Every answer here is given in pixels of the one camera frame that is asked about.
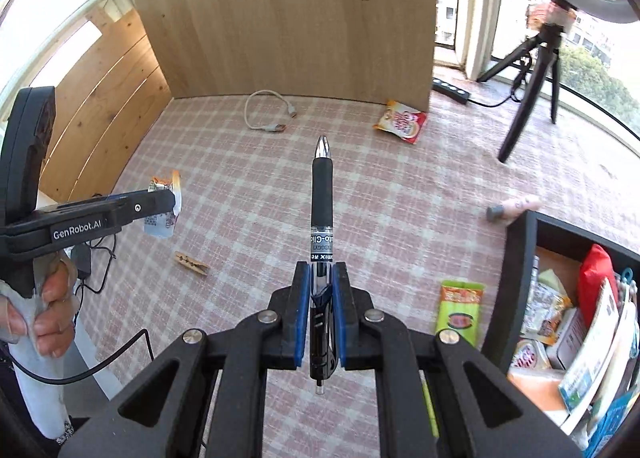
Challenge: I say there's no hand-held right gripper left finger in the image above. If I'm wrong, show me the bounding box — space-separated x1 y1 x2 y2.
57 260 311 458

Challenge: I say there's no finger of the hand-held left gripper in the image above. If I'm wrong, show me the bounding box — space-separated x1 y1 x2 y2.
107 188 178 230

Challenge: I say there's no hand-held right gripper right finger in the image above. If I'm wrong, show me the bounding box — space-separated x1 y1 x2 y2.
332 262 583 458

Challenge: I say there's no white orange sachet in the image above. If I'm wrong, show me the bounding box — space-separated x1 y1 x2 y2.
144 170 182 240

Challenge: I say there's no wooden clothespin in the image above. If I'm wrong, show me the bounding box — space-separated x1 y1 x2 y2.
174 251 211 278

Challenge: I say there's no green snack packet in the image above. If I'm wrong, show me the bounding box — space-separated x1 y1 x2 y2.
421 280 487 439

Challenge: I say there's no black gel pen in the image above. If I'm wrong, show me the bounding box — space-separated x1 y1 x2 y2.
306 135 337 395

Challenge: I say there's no white usb cable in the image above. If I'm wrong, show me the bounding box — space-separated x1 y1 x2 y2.
245 89 299 134

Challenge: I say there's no black storage container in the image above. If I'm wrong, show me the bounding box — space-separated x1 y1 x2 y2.
480 210 640 458

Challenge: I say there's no red yellow snack packet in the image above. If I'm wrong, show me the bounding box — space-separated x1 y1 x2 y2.
372 99 428 145

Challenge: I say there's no pink tube with grey cap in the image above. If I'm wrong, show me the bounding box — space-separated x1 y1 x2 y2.
486 196 542 225

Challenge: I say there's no person's left forearm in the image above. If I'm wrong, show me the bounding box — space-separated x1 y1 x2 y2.
9 338 77 441

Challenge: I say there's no person's left hand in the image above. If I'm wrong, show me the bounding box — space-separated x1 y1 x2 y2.
0 260 79 359

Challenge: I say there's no black power adapter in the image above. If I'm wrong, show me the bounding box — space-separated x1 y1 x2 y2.
70 244 94 277

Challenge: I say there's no pine plank panel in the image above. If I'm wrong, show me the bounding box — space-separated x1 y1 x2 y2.
37 8 173 202

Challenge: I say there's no pink plaid tablecloth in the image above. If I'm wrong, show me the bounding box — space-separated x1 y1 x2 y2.
75 95 640 458

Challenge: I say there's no red white round packet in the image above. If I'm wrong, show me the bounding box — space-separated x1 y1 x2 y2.
510 338 552 372

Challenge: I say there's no orange white tissue pack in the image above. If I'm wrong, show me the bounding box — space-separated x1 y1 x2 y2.
507 367 569 412

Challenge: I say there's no light wooden board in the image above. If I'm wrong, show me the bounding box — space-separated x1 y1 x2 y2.
122 0 435 112

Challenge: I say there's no white green printed packet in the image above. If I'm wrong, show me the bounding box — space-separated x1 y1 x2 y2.
557 278 622 413

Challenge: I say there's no black power strip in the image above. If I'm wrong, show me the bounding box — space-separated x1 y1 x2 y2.
432 79 472 105

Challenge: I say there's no blue packet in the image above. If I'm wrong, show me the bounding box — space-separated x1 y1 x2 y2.
582 388 637 458

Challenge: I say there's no black tripod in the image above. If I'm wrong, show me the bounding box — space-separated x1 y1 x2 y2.
477 23 574 164

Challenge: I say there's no black adapter cable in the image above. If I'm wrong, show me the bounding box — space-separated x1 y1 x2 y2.
75 233 119 295

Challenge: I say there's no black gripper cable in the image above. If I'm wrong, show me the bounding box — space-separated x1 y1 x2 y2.
10 329 154 385

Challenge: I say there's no black power strip cable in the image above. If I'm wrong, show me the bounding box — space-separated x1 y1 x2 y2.
467 63 532 108

